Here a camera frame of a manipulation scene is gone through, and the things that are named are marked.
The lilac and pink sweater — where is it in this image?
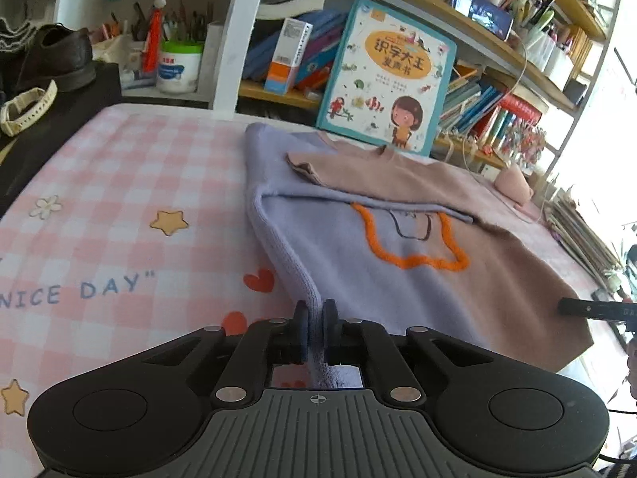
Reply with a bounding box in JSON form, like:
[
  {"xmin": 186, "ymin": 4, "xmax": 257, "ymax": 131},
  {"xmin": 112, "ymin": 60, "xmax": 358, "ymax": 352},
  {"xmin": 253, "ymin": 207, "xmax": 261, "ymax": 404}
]
[{"xmin": 244, "ymin": 123, "xmax": 593, "ymax": 386}]

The pink plush toy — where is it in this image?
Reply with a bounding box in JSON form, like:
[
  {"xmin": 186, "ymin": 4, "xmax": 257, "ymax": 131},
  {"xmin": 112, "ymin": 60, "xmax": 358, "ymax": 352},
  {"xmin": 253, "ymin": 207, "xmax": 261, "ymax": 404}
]
[{"xmin": 494, "ymin": 165, "xmax": 533, "ymax": 205}]

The black box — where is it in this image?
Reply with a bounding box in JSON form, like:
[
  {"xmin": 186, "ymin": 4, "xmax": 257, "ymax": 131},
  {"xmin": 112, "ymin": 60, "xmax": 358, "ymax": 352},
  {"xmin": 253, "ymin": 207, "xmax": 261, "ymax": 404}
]
[{"xmin": 1, "ymin": 62, "xmax": 122, "ymax": 216}]

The red tassel ornament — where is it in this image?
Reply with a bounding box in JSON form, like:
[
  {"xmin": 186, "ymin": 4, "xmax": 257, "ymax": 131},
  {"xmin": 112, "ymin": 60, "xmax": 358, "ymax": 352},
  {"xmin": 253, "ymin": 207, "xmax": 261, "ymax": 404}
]
[{"xmin": 141, "ymin": 0, "xmax": 166, "ymax": 74}]

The cream watch strap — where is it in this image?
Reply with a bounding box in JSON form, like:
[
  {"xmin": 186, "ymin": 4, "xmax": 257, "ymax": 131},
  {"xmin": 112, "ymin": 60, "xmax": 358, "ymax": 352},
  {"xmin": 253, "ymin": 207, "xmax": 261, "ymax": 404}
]
[{"xmin": 0, "ymin": 80, "xmax": 60, "ymax": 137}]

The pink checked tablecloth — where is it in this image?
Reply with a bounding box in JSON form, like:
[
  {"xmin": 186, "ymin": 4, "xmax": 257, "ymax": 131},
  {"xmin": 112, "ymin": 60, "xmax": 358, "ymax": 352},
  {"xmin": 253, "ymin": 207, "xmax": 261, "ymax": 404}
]
[{"xmin": 1, "ymin": 106, "xmax": 609, "ymax": 477}]

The white charging cable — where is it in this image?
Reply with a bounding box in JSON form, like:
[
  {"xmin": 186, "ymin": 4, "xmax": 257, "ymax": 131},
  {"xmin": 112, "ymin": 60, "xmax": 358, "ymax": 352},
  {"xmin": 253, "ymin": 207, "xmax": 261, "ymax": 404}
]
[{"xmin": 457, "ymin": 33, "xmax": 530, "ymax": 175}]

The smartphone on shelf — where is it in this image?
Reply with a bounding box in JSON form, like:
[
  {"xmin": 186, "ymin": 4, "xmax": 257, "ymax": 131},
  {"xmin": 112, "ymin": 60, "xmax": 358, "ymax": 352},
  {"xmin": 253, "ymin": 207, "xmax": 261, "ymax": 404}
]
[{"xmin": 449, "ymin": 0, "xmax": 513, "ymax": 41}]

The white orange usmile box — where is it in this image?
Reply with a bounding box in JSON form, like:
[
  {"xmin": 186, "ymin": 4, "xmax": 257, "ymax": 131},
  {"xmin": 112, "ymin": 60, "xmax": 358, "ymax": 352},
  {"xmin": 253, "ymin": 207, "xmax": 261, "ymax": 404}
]
[{"xmin": 264, "ymin": 18, "xmax": 313, "ymax": 95}]

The white tub green lid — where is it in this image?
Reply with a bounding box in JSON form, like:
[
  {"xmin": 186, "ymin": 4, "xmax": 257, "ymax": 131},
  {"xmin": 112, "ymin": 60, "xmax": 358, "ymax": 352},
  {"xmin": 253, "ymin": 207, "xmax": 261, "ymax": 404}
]
[{"xmin": 156, "ymin": 41, "xmax": 204, "ymax": 94}]

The dark leather shoe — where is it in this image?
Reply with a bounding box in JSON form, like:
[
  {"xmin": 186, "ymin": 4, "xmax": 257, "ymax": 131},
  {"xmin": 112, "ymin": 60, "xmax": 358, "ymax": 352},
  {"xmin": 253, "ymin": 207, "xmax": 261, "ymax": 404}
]
[{"xmin": 15, "ymin": 24, "xmax": 96, "ymax": 93}]

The teal children's sound book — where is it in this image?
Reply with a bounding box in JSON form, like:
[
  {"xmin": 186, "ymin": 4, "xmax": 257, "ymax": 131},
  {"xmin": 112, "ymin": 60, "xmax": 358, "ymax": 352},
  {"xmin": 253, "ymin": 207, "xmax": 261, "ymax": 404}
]
[{"xmin": 317, "ymin": 0, "xmax": 457, "ymax": 155}]

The white wooden bookshelf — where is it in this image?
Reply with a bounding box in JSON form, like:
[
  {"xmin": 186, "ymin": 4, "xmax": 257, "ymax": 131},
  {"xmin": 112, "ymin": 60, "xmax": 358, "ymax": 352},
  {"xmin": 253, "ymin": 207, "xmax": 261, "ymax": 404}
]
[{"xmin": 1, "ymin": 0, "xmax": 607, "ymax": 154}]

